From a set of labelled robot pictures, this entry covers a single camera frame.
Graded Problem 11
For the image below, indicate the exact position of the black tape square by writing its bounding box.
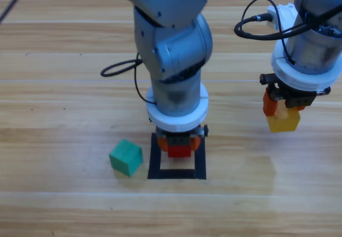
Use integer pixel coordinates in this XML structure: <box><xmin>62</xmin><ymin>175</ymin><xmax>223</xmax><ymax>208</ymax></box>
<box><xmin>147</xmin><ymin>132</ymin><xmax>207</xmax><ymax>180</ymax></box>

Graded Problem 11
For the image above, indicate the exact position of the yellow wooden block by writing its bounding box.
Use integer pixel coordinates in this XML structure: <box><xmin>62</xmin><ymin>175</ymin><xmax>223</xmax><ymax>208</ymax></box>
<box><xmin>267</xmin><ymin>108</ymin><xmax>301</xmax><ymax>133</ymax></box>

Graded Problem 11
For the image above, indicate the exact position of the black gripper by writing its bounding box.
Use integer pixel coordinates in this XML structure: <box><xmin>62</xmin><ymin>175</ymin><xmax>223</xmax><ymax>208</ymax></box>
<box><xmin>259</xmin><ymin>73</ymin><xmax>331</xmax><ymax>118</ymax></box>
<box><xmin>156</xmin><ymin>124</ymin><xmax>209</xmax><ymax>152</ymax></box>

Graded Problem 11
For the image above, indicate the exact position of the red wooden block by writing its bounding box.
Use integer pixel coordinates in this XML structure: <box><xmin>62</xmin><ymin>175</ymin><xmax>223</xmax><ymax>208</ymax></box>
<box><xmin>167</xmin><ymin>145</ymin><xmax>192</xmax><ymax>158</ymax></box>

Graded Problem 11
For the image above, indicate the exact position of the green wooden block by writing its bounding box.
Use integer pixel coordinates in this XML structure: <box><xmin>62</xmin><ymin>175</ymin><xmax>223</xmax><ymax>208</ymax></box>
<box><xmin>108</xmin><ymin>138</ymin><xmax>144</xmax><ymax>178</ymax></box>

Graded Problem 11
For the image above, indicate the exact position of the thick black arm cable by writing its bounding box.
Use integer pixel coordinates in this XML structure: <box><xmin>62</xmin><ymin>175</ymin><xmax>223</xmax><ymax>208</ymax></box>
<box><xmin>234</xmin><ymin>3</ymin><xmax>342</xmax><ymax>41</ymax></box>

